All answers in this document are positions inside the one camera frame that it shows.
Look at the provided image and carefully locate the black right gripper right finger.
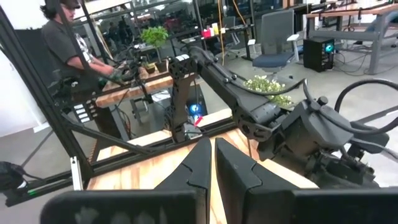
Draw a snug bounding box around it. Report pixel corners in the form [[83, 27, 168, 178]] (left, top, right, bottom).
[[215, 137, 398, 224]]

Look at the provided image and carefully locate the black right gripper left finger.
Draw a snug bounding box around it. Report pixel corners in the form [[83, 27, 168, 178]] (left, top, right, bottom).
[[39, 136, 213, 224]]

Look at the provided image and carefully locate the potted plant with white flowers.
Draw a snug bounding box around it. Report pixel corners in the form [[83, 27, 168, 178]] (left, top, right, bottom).
[[243, 75, 294, 108]]

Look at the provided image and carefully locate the black computer tower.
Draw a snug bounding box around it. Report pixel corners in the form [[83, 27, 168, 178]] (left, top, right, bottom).
[[302, 37, 336, 73]]

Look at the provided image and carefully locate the wooden workbench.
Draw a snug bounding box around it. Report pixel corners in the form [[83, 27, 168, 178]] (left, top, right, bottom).
[[94, 66, 175, 109]]

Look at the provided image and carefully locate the grey office chair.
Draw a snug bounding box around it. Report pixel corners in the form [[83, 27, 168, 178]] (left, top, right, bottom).
[[252, 9, 301, 74]]

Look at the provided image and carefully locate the silver aluminium profile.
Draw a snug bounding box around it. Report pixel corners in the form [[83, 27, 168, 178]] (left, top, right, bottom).
[[69, 156, 85, 192]]

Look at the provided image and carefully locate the wooden desk with grey legs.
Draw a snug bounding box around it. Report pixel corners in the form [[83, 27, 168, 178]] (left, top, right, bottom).
[[305, 2, 398, 76]]

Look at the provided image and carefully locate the small green potted plant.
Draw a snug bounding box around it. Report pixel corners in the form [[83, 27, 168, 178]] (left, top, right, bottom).
[[140, 26, 170, 74]]

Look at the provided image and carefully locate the person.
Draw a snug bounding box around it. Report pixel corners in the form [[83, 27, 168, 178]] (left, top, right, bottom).
[[39, 0, 116, 96]]

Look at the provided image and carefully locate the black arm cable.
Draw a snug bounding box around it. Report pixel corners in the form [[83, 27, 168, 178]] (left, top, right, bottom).
[[302, 77, 398, 136]]

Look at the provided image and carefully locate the black rig frame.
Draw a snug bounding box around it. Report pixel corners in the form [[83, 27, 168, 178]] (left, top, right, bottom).
[[0, 0, 249, 208]]

